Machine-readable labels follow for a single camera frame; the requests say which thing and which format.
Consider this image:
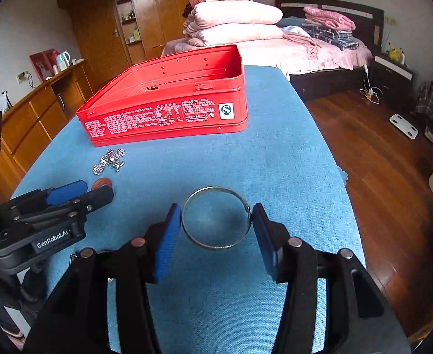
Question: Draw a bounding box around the dark nightstand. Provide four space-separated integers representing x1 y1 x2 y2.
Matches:
370 52 418 98

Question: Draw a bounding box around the red tin box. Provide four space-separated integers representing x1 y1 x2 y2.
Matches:
75 44 248 147

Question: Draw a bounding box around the folded pink clothing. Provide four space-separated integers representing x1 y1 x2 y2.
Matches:
304 6 356 32

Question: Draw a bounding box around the blue pillow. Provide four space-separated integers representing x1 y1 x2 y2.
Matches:
277 17 307 28

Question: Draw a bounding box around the folded pink quilt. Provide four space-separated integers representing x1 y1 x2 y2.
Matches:
183 1 283 32
187 23 284 47

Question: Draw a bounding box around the wooden door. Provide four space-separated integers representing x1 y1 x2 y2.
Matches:
71 4 132 93

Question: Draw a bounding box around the wooden sideboard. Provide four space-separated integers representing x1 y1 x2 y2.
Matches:
0 58 95 192

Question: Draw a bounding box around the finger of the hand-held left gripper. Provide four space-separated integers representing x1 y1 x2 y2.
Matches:
12 185 114 230
1 180 88 215

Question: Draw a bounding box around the blue tablecloth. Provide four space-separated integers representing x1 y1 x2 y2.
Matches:
10 64 366 354

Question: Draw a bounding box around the white cloth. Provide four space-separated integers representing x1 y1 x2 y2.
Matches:
281 26 309 37

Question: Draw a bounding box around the white bathroom scale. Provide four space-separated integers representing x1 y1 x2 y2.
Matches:
388 114 419 140

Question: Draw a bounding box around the pink fringed scarf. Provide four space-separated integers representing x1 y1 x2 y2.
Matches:
283 31 322 60

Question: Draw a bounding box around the thin silver bangle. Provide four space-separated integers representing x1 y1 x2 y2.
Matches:
182 187 253 250

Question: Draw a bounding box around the red picture frame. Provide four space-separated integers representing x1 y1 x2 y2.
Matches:
29 49 56 82

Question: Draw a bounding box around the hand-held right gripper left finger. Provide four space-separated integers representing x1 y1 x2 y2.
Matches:
24 203 182 354

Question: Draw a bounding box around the folded plaid clothing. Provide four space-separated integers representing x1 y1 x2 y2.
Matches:
301 24 360 50

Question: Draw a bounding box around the silver chain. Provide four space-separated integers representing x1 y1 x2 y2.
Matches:
92 148 126 175

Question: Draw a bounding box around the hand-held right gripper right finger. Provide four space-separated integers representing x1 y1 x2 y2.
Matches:
252 203 412 354

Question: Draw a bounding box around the pale blue kettle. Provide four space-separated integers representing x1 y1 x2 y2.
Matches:
56 50 72 70

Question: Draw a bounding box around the pink bedspread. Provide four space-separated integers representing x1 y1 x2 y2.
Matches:
160 31 372 74

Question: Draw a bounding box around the wooden wardrobe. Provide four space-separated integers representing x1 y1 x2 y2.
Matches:
56 0 247 63

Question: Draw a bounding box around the white power strip cable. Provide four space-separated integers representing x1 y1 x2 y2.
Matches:
360 64 383 104

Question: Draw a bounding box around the dark wooden bed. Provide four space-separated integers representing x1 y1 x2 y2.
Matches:
160 0 385 102

